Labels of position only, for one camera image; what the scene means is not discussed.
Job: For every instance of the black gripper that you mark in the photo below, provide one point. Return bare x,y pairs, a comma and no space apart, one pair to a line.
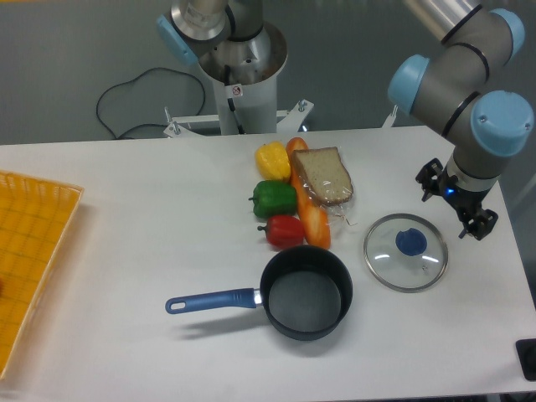
463,193

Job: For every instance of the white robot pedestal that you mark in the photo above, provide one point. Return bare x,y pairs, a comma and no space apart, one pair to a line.
244,79

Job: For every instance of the glass lid blue knob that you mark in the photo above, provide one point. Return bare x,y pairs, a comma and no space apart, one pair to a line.
405,253

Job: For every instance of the yellow bell pepper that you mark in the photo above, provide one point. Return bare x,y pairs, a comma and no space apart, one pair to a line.
273,162

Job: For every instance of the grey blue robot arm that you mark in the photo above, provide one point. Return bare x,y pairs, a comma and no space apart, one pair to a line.
486,130

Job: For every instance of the yellow plastic basket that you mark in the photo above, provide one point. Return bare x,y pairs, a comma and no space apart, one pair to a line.
35,215

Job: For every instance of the dark blue saucepan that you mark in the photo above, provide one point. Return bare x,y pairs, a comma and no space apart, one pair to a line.
305,292

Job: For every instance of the black corner device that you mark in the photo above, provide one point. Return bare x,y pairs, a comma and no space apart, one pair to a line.
526,350

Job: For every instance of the red bell pepper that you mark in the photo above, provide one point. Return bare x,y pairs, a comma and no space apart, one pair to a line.
283,231

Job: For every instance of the green bell pepper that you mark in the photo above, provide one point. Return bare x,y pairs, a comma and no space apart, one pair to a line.
271,198

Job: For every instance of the orange baguette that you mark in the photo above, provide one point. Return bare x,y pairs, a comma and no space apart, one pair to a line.
313,219

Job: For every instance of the bagged toast slice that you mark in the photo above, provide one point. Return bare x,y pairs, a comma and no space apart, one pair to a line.
326,180

